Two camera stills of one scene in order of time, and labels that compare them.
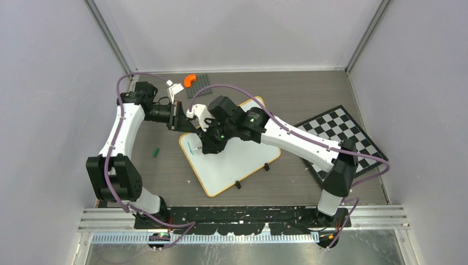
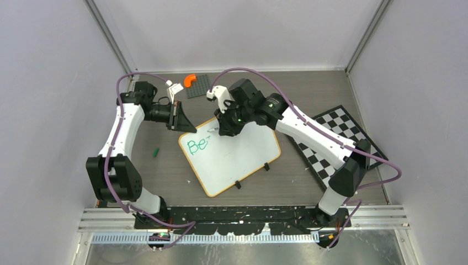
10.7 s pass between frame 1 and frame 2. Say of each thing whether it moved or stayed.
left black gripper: stayed
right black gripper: moved
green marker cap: stayed
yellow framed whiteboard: stayed
